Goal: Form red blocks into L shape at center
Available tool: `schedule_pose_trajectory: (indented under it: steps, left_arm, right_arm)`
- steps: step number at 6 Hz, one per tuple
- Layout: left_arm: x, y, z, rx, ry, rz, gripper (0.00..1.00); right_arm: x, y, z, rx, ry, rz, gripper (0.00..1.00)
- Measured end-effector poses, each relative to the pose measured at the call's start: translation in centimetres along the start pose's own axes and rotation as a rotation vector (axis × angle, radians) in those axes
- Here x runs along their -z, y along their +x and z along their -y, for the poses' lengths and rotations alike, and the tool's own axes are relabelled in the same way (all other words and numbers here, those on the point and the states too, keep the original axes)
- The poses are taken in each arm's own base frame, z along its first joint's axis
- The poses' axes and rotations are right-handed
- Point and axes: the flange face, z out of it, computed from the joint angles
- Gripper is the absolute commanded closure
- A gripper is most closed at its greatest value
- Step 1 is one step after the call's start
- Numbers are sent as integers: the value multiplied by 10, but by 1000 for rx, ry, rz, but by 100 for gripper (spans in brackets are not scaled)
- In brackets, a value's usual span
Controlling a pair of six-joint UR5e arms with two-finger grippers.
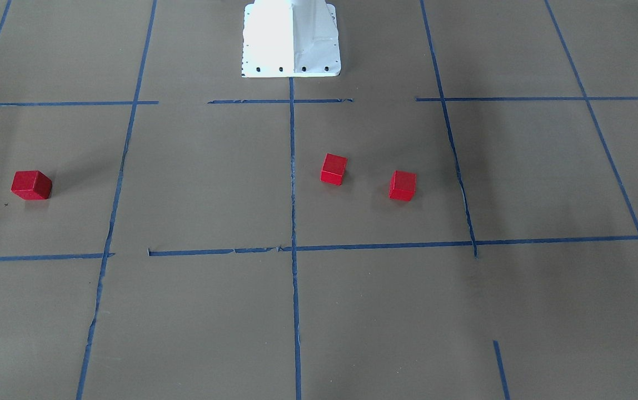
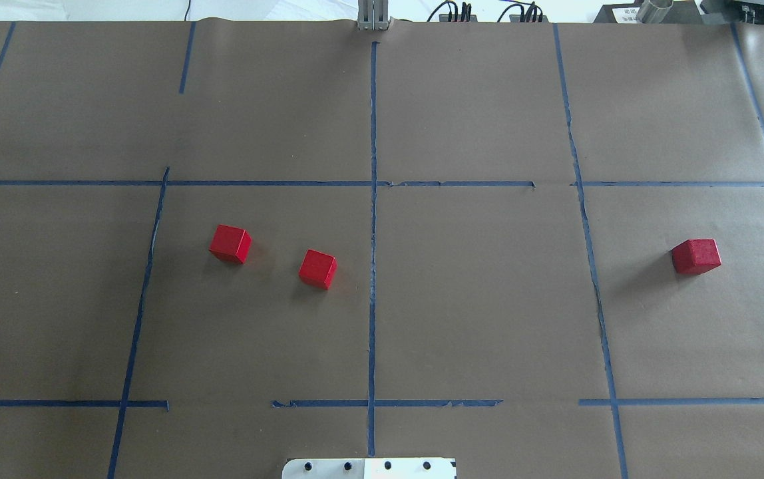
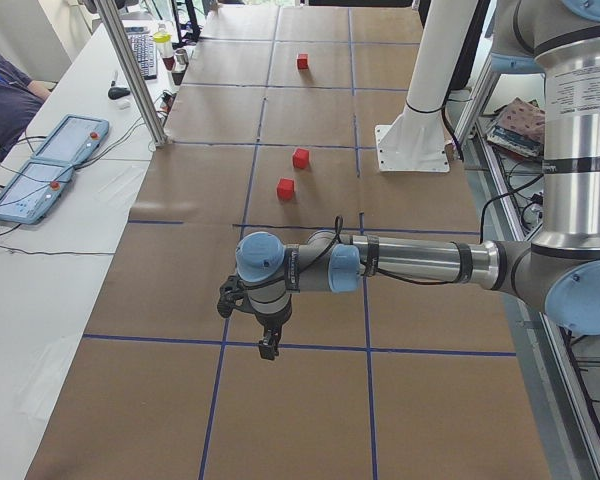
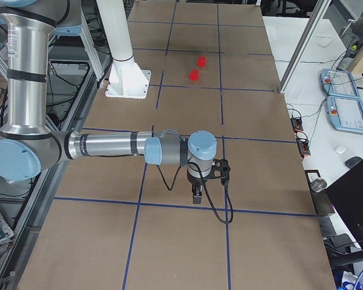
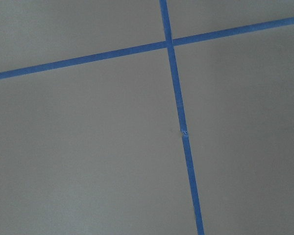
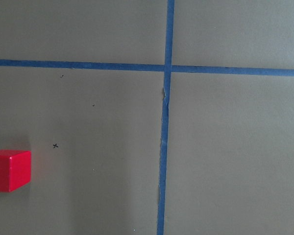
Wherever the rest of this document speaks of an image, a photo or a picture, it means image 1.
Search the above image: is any red block moved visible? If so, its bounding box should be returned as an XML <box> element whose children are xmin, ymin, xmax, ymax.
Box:
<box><xmin>388</xmin><ymin>170</ymin><xmax>417</xmax><ymax>202</ymax></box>
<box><xmin>10</xmin><ymin>170</ymin><xmax>52</xmax><ymax>201</ymax></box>
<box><xmin>321</xmin><ymin>153</ymin><xmax>348</xmax><ymax>186</ymax></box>

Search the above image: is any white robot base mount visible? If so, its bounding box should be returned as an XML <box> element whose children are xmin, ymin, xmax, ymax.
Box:
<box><xmin>241</xmin><ymin>1</ymin><xmax>342</xmax><ymax>78</ymax></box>

